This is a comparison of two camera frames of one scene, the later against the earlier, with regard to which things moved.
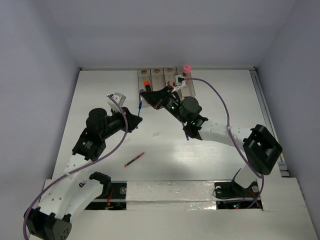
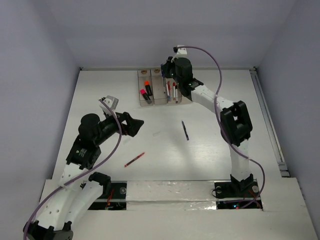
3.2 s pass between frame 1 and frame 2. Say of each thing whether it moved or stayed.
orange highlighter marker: stayed
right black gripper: moved
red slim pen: stayed
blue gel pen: moved
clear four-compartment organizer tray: stayed
